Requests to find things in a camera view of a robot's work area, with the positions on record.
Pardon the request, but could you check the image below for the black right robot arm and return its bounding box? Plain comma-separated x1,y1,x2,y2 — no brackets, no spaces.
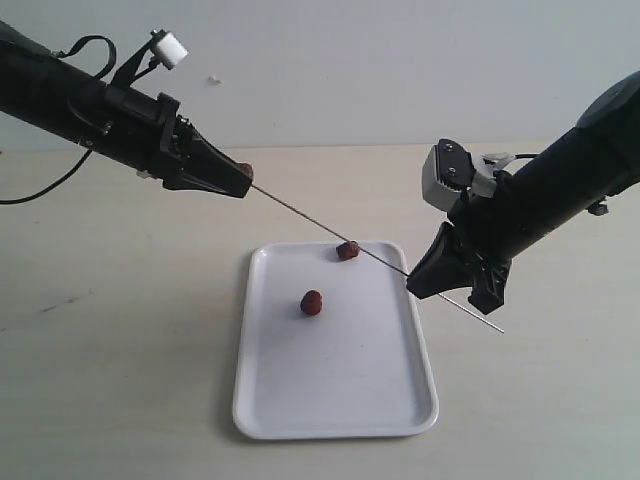
406,73,639,314

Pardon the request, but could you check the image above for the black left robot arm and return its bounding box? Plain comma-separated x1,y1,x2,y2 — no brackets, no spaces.
1,23,253,198

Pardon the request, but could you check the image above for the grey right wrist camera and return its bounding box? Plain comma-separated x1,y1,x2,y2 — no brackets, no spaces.
421,138,516,214

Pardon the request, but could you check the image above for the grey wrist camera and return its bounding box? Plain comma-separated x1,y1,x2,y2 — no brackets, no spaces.
421,138,516,214
112,29,190,91

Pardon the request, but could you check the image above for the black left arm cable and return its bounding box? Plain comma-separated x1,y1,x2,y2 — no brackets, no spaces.
0,34,117,206

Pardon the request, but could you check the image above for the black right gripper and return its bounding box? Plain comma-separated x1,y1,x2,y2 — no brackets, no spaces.
406,150,588,315

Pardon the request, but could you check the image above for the dark red berry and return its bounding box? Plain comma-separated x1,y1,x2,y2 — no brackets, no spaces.
300,290,323,316
237,163,254,179
335,241,360,261

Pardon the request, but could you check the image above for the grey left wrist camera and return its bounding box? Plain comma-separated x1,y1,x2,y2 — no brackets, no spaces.
112,29,190,91

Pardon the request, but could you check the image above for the white rectangular plastic tray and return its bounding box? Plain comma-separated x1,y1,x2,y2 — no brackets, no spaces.
232,241,439,440

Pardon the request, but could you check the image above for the thin metal skewer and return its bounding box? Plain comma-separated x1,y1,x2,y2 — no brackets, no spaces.
250,183,505,335

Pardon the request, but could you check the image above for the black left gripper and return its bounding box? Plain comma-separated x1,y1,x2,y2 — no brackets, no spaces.
89,85,253,198

